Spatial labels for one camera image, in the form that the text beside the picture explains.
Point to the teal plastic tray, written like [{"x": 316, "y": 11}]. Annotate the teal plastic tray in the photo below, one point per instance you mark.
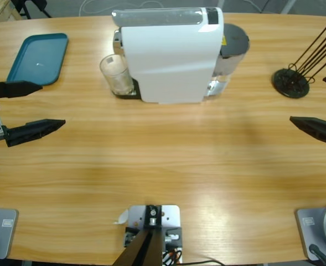
[{"x": 41, "y": 55}]

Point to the black chair legs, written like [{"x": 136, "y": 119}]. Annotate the black chair legs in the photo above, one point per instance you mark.
[{"x": 38, "y": 2}]

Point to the grey translucent machine lever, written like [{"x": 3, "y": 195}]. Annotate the grey translucent machine lever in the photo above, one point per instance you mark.
[{"x": 157, "y": 18}]

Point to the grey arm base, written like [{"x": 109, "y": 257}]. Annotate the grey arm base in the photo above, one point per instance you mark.
[
  {"x": 317, "y": 227},
  {"x": 2, "y": 230}
]

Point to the clear drinking glass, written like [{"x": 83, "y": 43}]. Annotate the clear drinking glass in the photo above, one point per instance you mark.
[{"x": 115, "y": 74}]

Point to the metal grille drip tray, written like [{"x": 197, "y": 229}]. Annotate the metal grille drip tray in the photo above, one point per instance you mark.
[{"x": 136, "y": 88}]

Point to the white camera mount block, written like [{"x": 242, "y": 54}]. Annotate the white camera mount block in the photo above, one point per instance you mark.
[{"x": 171, "y": 216}]

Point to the black camera post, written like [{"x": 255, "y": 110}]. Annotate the black camera post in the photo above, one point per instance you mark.
[{"x": 146, "y": 249}]

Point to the white capsule coffee machine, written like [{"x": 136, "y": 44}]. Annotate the white capsule coffee machine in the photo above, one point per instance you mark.
[{"x": 168, "y": 61}]

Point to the white tape tab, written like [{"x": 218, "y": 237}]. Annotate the white tape tab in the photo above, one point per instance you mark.
[{"x": 122, "y": 217}]

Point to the clear water tank dark lid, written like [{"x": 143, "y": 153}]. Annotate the clear water tank dark lid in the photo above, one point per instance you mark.
[{"x": 234, "y": 38}]

